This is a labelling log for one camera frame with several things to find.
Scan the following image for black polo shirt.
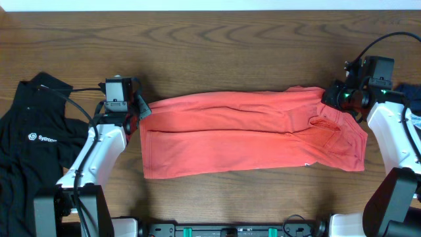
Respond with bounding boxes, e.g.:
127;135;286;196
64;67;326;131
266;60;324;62
1;72;89;236

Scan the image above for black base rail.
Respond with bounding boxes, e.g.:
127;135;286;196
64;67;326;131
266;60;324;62
111;217;330;237

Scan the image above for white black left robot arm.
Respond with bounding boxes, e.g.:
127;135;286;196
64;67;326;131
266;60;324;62
34;75;151;236

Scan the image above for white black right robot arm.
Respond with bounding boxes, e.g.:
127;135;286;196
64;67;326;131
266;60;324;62
322;56;420;237

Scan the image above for red orange t-shirt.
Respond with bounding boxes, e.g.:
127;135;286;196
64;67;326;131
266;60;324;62
140;86;368;179

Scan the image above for dark blue jeans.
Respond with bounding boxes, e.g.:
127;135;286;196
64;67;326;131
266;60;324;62
395;84;421;129

